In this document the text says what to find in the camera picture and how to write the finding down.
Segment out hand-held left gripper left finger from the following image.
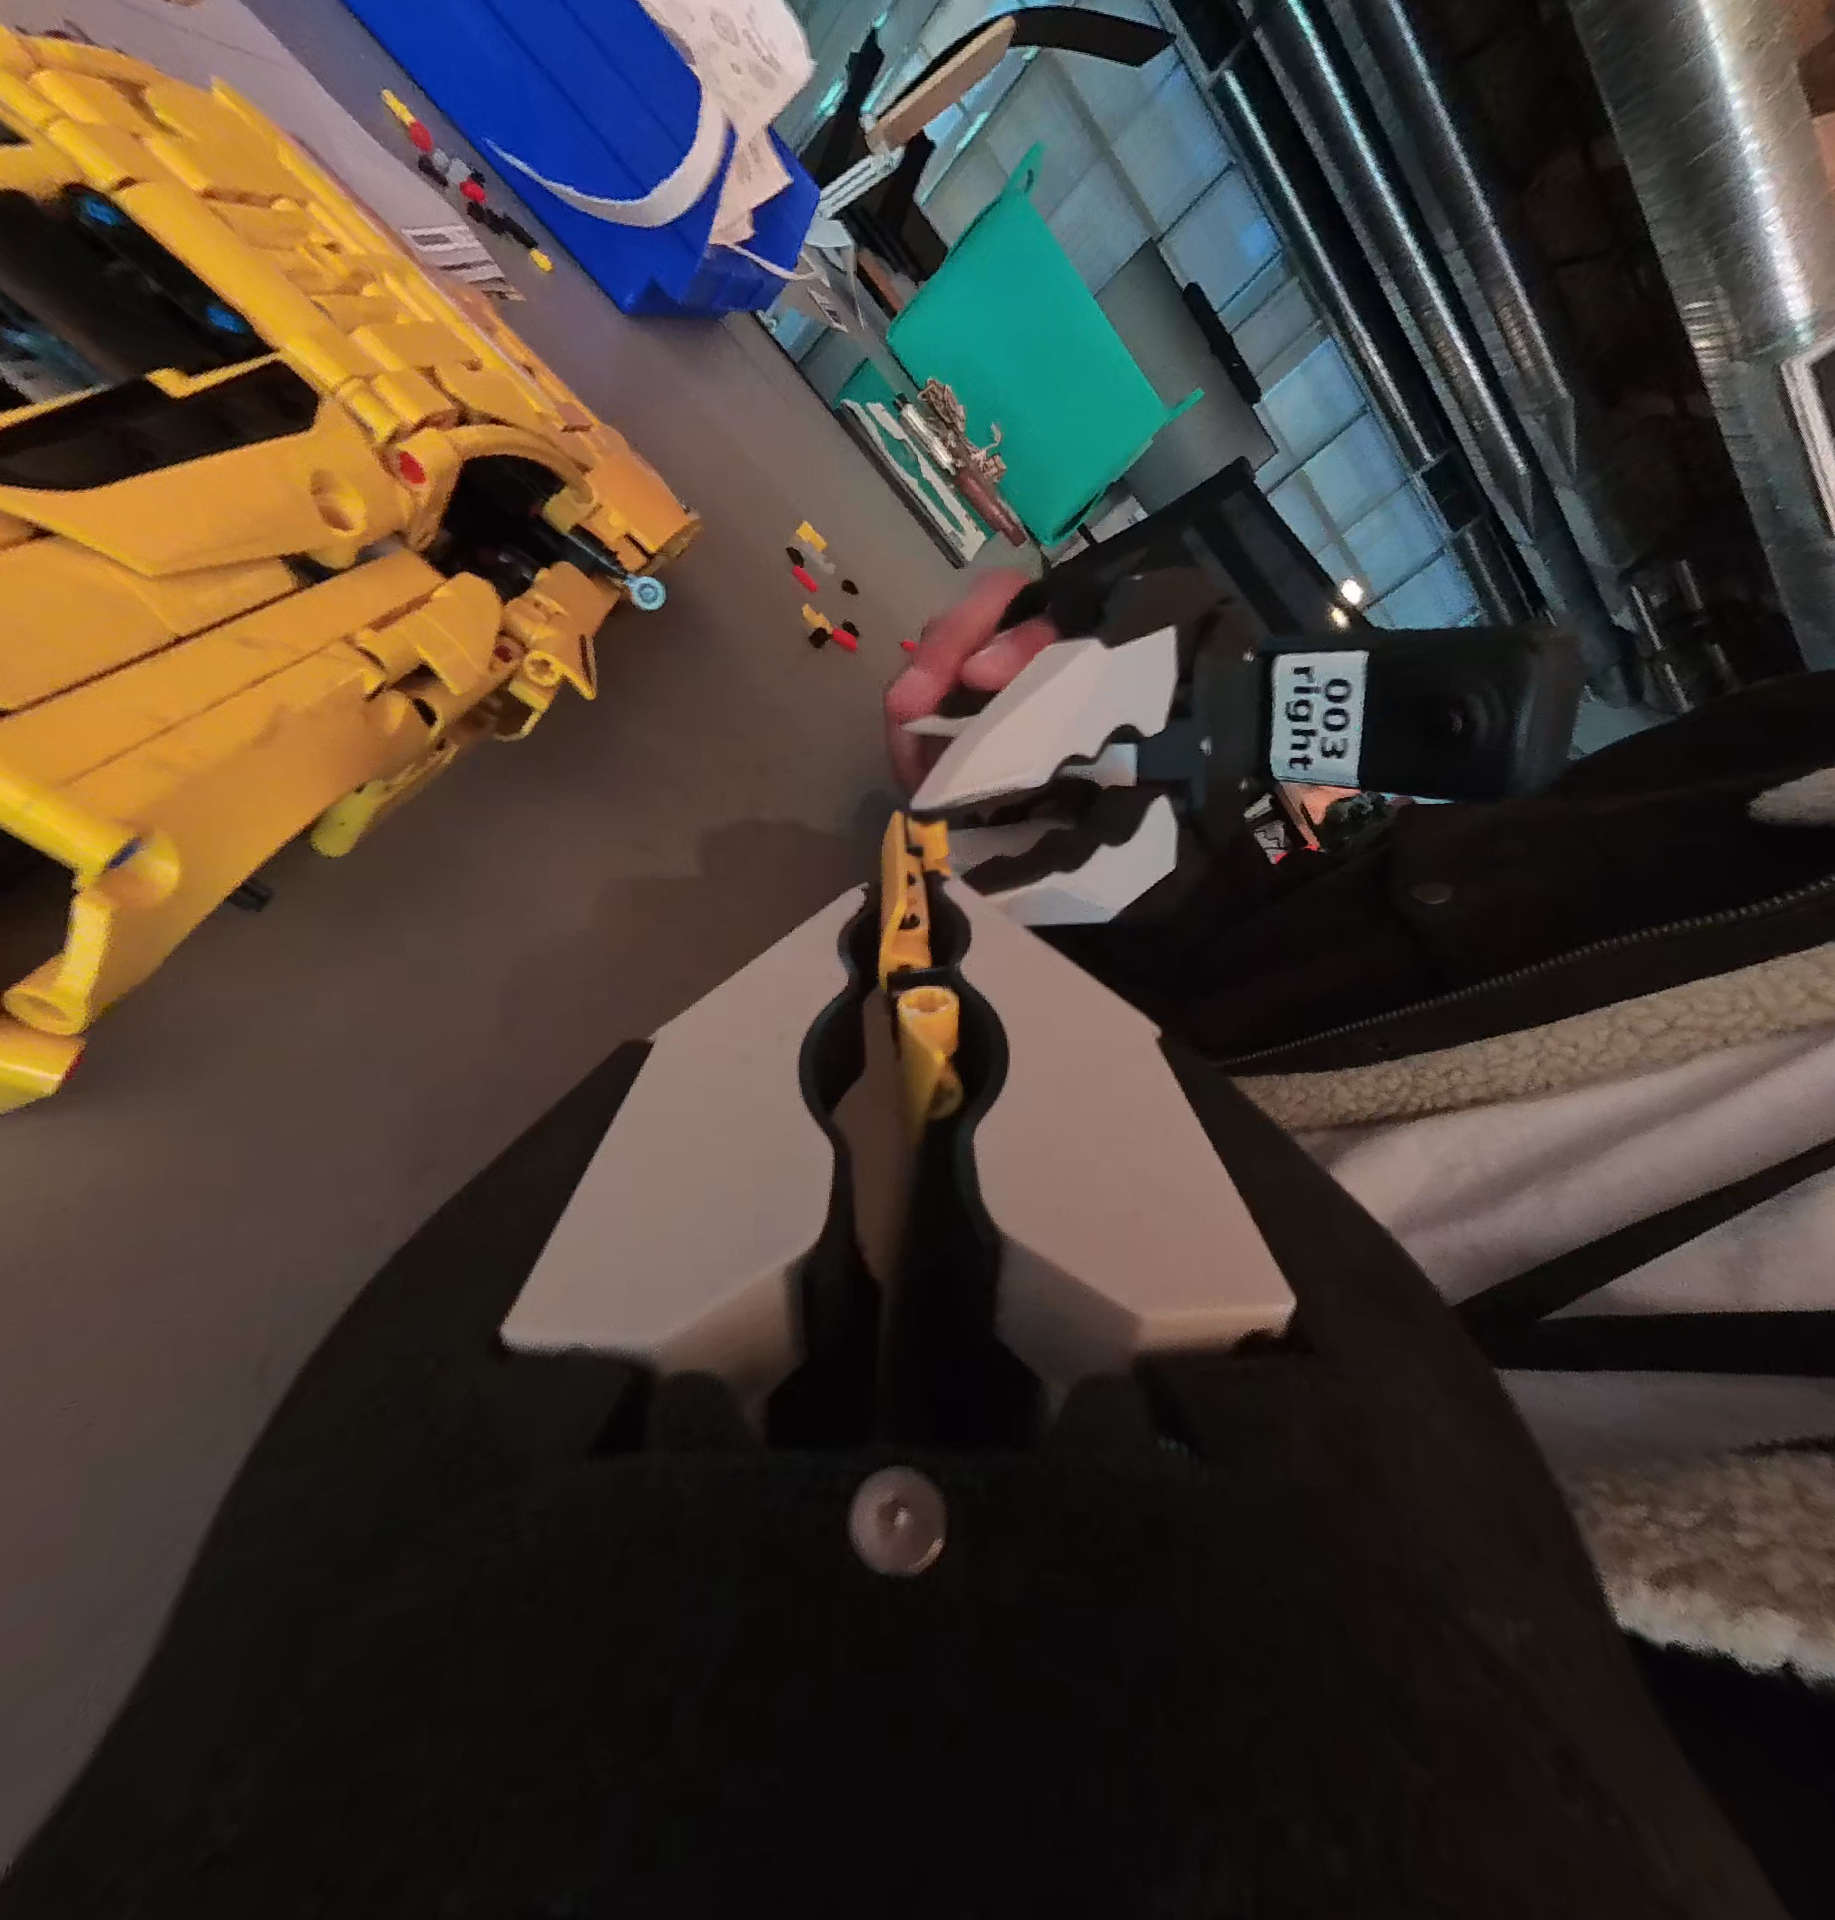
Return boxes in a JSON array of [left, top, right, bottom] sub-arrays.
[[498, 882, 880, 1373]]

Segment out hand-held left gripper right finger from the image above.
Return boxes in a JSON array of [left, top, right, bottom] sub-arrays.
[[934, 876, 1296, 1373]]

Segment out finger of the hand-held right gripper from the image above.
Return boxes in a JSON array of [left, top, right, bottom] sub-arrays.
[[948, 792, 1178, 931], [907, 628, 1180, 823]]

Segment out yellow beam with black pin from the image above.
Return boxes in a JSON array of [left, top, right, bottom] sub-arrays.
[[876, 810, 958, 979]]

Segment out yellow brick car model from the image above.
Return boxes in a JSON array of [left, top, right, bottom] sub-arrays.
[[0, 0, 702, 1125]]

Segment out person's right forearm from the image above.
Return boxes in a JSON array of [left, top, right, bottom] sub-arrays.
[[1074, 660, 1835, 1058]]

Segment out grey desk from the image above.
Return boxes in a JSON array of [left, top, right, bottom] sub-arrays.
[[0, 0, 1061, 1892]]

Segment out person's right hand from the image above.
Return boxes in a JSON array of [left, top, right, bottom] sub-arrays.
[[883, 571, 1062, 794]]

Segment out tan wooden model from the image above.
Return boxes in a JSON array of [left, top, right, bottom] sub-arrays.
[[902, 375, 1031, 548]]

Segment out cluster of small coloured bricks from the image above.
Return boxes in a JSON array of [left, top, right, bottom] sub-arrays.
[[778, 516, 868, 658], [376, 82, 553, 280]]

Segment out teal white printed board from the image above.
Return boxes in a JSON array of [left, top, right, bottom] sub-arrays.
[[832, 374, 994, 571]]

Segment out green model box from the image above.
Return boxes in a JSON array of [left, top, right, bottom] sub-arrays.
[[883, 142, 1206, 555]]

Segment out person's white shirt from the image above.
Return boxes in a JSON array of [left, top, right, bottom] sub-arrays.
[[1308, 1021, 1835, 1457]]

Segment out white papers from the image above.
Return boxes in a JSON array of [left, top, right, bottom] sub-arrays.
[[677, 0, 816, 258]]

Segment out blue plastic bin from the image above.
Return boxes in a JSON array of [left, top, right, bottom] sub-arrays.
[[338, 0, 823, 319]]

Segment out silver ventilation duct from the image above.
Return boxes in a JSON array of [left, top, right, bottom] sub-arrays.
[[1569, 0, 1835, 662]]

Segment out black strap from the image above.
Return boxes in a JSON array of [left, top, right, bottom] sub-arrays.
[[1458, 1116, 1835, 1373]]

